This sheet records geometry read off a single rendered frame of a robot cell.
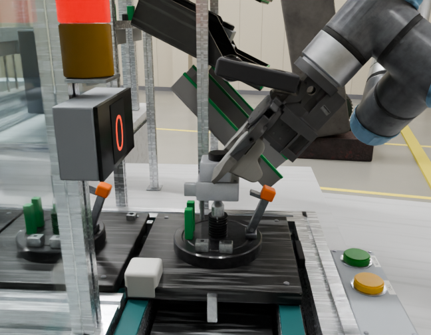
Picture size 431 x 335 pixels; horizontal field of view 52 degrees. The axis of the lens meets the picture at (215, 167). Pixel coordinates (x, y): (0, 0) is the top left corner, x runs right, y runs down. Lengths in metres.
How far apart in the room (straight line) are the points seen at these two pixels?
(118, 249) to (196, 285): 0.16
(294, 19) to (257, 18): 3.97
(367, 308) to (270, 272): 0.14
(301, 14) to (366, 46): 3.62
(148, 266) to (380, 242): 0.56
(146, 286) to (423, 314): 0.45
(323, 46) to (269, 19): 7.54
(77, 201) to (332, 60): 0.36
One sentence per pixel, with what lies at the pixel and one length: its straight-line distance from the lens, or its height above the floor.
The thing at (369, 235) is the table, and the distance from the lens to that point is 1.05.
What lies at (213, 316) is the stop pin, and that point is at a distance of 0.62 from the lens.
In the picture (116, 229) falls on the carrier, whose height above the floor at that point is 0.97.
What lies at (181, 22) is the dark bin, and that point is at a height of 1.31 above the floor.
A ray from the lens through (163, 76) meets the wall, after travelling 8.73.
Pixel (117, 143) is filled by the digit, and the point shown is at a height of 1.19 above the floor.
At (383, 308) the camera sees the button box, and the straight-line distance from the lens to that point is 0.63.
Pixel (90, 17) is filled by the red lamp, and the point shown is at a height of 1.31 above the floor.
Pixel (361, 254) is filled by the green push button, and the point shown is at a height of 0.97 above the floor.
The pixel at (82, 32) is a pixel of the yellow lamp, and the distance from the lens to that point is 0.44.
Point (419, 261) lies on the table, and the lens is 0.98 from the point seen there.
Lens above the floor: 1.31
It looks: 19 degrees down
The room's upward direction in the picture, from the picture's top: straight up
